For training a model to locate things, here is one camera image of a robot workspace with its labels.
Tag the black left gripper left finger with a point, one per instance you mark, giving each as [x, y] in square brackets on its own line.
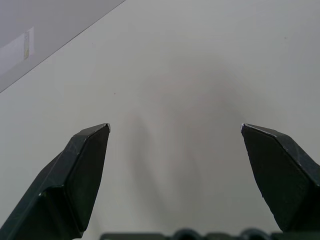
[62, 185]

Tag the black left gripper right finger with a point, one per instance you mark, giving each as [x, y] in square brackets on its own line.
[287, 175]

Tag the white floor marking strip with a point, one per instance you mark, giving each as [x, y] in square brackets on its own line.
[18, 51]

